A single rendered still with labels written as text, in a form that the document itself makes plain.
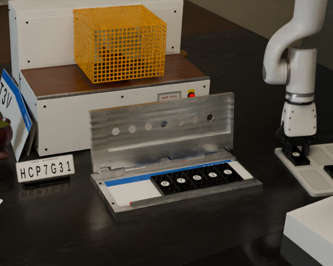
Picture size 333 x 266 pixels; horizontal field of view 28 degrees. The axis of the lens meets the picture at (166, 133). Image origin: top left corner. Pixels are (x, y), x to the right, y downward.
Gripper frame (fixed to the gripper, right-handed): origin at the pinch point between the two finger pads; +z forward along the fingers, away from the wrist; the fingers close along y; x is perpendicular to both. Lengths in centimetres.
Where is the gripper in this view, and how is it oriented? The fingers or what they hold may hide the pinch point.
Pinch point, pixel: (296, 150)
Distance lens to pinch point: 206.3
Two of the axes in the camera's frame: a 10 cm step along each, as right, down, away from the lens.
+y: 9.6, -0.7, 2.6
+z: 0.0, 9.6, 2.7
